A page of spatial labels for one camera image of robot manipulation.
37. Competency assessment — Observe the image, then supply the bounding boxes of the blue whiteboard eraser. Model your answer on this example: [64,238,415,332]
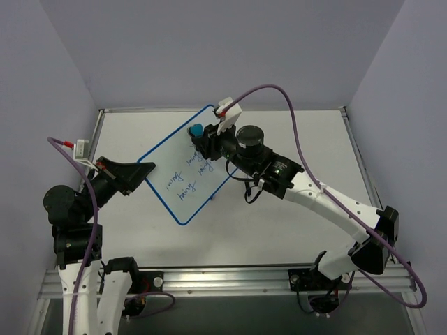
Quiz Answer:
[188,124,204,138]

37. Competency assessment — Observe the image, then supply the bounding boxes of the blue framed whiteboard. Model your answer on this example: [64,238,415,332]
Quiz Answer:
[138,105,237,225]

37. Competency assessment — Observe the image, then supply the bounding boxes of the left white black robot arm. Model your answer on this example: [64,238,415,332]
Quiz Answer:
[43,156,156,334]

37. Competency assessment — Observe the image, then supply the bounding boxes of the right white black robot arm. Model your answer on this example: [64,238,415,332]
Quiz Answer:
[187,124,399,288]

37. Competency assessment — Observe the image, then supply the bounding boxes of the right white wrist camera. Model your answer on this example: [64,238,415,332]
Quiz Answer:
[213,97,242,135]

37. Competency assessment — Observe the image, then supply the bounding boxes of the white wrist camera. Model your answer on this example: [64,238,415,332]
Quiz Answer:
[73,139,90,162]
[213,97,242,135]

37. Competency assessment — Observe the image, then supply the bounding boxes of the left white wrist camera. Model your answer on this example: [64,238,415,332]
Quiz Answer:
[73,139,90,162]

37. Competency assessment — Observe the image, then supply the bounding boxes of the right black cable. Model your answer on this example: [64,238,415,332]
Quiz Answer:
[225,160,263,205]

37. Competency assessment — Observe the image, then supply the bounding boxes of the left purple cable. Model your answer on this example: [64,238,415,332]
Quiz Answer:
[47,137,101,335]

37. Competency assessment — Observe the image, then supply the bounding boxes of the purple cable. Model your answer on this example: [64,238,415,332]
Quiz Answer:
[47,137,101,335]
[223,84,429,309]

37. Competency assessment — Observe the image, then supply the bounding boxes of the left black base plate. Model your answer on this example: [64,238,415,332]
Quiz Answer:
[130,271,164,294]

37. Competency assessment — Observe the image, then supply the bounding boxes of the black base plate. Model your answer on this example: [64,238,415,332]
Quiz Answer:
[288,268,330,292]
[130,271,164,294]

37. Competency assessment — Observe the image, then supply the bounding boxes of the aluminium front rail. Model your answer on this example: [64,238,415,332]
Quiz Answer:
[38,264,416,299]

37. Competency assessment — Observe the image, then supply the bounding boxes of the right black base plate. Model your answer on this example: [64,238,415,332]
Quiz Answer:
[288,268,330,292]

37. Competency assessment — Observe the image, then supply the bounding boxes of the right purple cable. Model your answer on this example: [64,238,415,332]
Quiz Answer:
[223,84,429,309]

